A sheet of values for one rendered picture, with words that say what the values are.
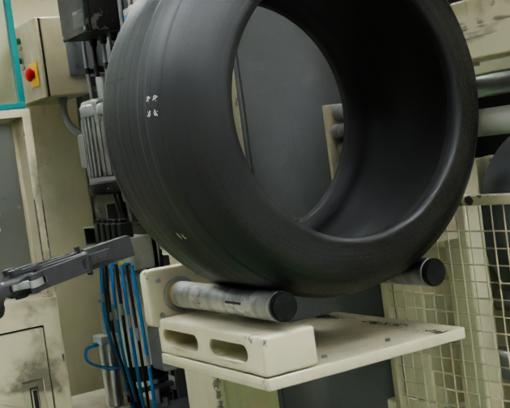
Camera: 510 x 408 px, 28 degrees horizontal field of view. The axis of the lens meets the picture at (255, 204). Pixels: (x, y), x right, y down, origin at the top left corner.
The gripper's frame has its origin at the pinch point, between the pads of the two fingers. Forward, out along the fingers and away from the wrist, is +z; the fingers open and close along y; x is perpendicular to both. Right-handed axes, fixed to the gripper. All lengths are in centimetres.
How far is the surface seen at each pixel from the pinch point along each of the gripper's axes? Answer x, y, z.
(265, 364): 21.0, -9.0, 14.8
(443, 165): 2, -11, 52
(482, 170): 16, 46, 112
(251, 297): 12.7, -2.9, 18.5
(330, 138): -2, 40, 68
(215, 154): -9.7, -11.8, 14.2
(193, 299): 14.0, 15.8, 17.8
